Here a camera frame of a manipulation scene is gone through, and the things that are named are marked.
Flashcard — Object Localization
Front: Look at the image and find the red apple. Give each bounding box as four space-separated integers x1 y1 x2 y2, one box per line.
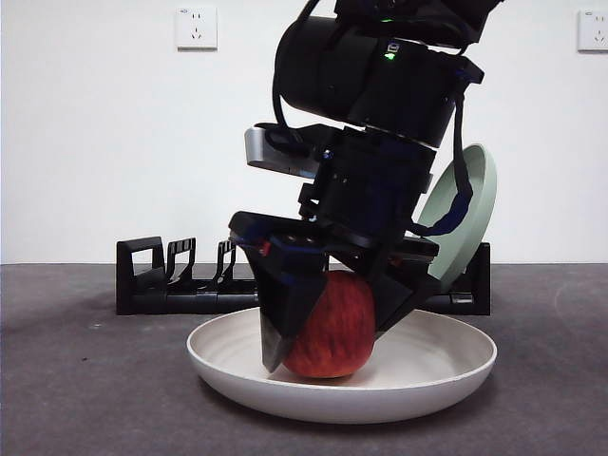
281 270 377 380

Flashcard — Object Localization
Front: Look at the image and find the cream yellow plate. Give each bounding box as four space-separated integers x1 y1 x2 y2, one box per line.
186 305 498 426

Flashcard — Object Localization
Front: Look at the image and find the pale green plate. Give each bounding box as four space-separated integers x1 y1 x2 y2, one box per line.
414 142 499 293

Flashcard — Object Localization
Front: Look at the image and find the black plate rack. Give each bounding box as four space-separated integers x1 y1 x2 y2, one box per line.
116 236 492 317

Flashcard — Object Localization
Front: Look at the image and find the black cable with blue wrap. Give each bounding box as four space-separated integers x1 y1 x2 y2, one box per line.
410 66 478 238

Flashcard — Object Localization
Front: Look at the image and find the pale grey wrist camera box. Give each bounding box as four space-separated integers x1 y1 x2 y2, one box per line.
243 123 330 181

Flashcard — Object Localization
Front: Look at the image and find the white wall socket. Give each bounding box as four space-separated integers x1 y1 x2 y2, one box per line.
577 9 608 53
177 7 219 52

